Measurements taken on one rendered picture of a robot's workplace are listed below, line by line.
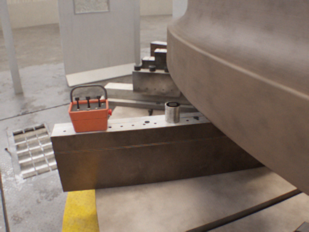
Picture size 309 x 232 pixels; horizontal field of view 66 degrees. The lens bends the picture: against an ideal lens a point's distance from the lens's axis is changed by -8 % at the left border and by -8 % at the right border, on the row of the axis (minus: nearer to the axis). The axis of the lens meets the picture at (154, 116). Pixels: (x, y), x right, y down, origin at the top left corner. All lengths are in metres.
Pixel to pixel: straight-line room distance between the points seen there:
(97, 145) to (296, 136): 0.97
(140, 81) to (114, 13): 2.21
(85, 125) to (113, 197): 0.44
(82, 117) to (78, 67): 3.01
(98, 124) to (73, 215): 0.78
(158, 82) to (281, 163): 1.68
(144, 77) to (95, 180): 1.14
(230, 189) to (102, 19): 3.40
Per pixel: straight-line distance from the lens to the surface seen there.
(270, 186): 1.68
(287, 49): 0.89
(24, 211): 2.02
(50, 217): 1.91
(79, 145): 1.38
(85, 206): 1.92
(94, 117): 1.30
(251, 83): 0.83
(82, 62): 4.29
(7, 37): 4.08
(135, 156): 1.43
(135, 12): 4.62
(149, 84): 2.34
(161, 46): 3.53
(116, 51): 4.47
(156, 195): 1.49
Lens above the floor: 1.34
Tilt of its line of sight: 26 degrees down
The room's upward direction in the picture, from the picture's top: straight up
